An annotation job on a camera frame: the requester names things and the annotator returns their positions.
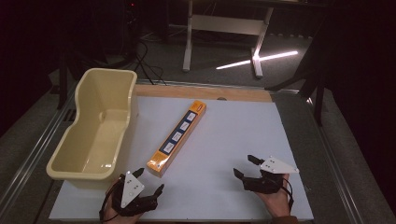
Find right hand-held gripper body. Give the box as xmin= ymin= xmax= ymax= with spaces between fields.
xmin=243 ymin=155 xmax=300 ymax=195

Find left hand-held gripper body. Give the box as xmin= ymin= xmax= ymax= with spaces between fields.
xmin=111 ymin=170 xmax=159 ymax=217

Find long orange box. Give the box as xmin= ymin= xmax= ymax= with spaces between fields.
xmin=146 ymin=99 xmax=207 ymax=178

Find cream plastic tub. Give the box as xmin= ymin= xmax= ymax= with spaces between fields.
xmin=46 ymin=67 xmax=139 ymax=190

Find person's right hand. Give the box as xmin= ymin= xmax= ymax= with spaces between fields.
xmin=255 ymin=173 xmax=292 ymax=218

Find person's left hand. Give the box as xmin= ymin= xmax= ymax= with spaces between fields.
xmin=102 ymin=177 xmax=143 ymax=224

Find dark metal stand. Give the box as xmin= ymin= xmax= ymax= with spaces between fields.
xmin=264 ymin=18 xmax=326 ymax=127

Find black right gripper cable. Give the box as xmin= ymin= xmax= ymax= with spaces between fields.
xmin=281 ymin=176 xmax=295 ymax=213

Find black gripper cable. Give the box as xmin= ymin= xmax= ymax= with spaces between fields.
xmin=98 ymin=181 xmax=123 ymax=223
xmin=281 ymin=176 xmax=295 ymax=213

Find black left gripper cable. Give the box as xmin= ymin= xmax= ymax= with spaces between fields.
xmin=98 ymin=181 xmax=123 ymax=223

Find metal floor rail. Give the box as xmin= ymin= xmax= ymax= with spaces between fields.
xmin=0 ymin=81 xmax=78 ymax=216
xmin=306 ymin=96 xmax=366 ymax=224

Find black cables on floor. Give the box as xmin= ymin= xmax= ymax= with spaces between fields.
xmin=133 ymin=39 xmax=167 ymax=86

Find white table frame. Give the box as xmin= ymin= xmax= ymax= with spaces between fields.
xmin=182 ymin=0 xmax=275 ymax=79

